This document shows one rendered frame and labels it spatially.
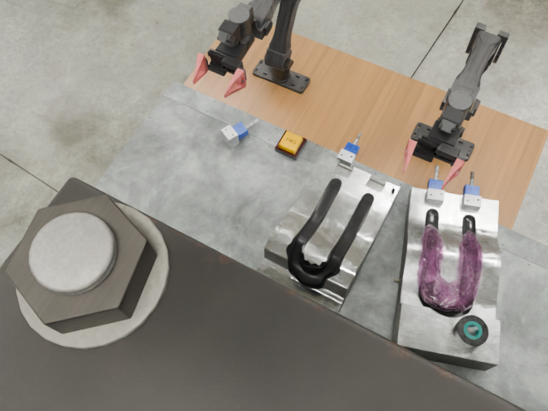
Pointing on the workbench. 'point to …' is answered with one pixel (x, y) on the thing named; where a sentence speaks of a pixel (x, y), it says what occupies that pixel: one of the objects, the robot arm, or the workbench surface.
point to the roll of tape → (473, 329)
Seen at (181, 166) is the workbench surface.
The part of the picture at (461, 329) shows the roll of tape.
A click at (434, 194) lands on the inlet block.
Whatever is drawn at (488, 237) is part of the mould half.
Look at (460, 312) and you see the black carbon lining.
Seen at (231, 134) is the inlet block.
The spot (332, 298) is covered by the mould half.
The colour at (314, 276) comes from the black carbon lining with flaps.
